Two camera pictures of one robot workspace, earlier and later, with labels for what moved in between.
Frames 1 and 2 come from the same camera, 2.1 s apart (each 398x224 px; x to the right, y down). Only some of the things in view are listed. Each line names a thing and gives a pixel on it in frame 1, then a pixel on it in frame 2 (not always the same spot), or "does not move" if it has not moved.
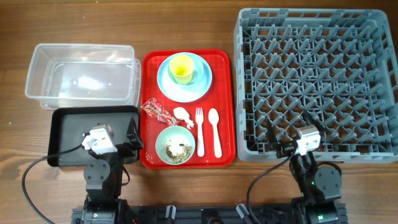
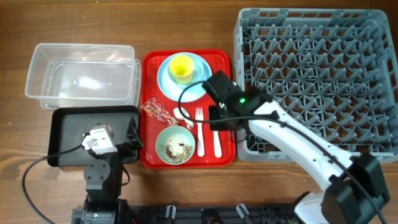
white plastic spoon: (213, 117) does not move
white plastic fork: (199, 116) does not move
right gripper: (285, 148) -> (213, 111)
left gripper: (129, 150) does not move
